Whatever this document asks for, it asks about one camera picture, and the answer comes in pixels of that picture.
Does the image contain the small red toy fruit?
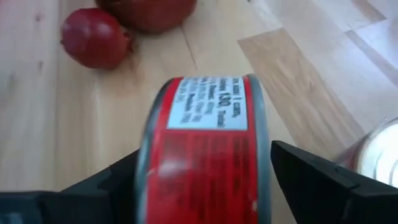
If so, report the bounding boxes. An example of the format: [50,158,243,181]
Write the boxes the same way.
[60,7,135,70]

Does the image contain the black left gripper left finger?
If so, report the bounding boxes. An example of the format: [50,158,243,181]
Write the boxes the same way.
[0,149,139,224]

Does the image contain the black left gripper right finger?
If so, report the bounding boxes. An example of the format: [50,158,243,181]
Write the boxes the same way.
[270,139,398,224]

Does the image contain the tin can with gold lid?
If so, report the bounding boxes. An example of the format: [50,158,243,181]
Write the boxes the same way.
[337,117,398,189]

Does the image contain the tin can with silver lid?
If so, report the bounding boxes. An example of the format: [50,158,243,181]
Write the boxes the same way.
[135,73,272,224]

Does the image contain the dark red toy fruit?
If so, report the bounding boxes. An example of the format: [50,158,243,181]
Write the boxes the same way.
[94,0,198,35]

